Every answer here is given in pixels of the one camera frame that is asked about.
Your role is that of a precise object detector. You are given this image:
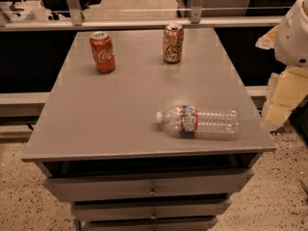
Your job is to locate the top grey drawer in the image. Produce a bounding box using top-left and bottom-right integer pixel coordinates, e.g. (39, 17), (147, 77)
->
(45, 168), (253, 202)

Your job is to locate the grey drawer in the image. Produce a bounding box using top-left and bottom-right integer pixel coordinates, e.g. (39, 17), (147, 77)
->
(72, 199), (231, 221)
(45, 168), (253, 202)
(89, 217), (217, 231)

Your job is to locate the gold patterned soda can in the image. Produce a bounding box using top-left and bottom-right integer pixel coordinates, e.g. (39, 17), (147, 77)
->
(163, 23), (184, 64)

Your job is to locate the red cola can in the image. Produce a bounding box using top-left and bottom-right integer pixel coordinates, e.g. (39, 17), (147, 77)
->
(90, 31), (116, 73)

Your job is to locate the metal railing frame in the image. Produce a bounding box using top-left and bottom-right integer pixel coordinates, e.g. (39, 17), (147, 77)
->
(1, 0), (296, 32)

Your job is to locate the middle grey drawer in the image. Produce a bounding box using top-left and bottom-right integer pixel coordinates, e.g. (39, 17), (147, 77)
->
(72, 199), (231, 221)

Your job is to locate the bottom grey drawer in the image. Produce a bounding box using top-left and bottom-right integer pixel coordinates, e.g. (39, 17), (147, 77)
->
(89, 217), (217, 231)

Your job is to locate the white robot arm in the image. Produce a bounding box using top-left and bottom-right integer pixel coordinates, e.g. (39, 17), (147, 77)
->
(255, 0), (308, 131)

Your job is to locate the grey drawer cabinet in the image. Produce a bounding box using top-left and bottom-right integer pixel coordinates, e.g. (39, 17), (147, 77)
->
(21, 28), (277, 231)

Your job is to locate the clear plastic water bottle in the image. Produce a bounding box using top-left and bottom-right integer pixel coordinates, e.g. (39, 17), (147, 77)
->
(156, 105), (240, 135)

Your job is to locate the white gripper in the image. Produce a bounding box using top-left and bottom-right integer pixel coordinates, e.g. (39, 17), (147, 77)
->
(255, 3), (308, 131)

